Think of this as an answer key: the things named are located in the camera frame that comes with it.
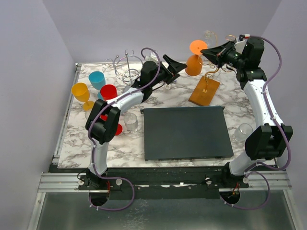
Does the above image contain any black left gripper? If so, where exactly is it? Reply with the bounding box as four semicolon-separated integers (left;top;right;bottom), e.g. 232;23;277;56
150;55;186;88

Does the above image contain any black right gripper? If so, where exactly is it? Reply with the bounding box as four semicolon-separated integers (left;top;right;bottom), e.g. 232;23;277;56
201;40;246;70

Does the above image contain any orange plastic wine glass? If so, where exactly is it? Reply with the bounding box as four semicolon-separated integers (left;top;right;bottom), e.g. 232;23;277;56
185;40;208;76

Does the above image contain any gold wire wooden-base rack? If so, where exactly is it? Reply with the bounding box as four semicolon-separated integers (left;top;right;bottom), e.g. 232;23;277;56
189;36;231;106

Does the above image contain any clear ribbed wine glass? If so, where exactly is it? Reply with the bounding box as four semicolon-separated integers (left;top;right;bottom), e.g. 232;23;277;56
123;113;138;132

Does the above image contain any blue plastic wine glass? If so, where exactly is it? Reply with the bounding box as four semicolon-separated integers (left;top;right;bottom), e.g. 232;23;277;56
88;71;106;99

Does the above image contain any red plastic wine glass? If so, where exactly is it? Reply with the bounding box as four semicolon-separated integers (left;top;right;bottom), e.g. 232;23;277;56
100;115;123;136

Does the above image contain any yellow plastic wine glass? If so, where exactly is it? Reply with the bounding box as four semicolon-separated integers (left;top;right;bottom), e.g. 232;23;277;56
71;82;94;111

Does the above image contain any clear textured wine glass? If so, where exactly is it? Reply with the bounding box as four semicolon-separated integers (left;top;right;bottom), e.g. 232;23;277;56
85;111;91;120

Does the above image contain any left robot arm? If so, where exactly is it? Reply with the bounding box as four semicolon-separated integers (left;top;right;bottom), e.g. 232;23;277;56
85;55;187;189

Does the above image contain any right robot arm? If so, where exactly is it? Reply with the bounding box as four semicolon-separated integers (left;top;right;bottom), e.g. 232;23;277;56
201;34;293;188

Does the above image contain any chrome wine glass rack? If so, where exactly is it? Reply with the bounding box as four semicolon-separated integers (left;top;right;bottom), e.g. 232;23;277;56
103;49;143;93

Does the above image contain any dark grey flat box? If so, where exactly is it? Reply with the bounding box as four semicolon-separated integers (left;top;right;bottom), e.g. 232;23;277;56
142;106;234;161

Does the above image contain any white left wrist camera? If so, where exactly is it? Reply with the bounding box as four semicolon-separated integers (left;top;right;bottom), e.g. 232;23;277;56
144;55;159;64

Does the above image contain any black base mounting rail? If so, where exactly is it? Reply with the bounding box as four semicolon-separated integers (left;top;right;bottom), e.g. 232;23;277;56
78;166;248;200

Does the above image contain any aluminium extrusion rail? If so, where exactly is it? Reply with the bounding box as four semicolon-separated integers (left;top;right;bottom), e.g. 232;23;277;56
38;171;83;192

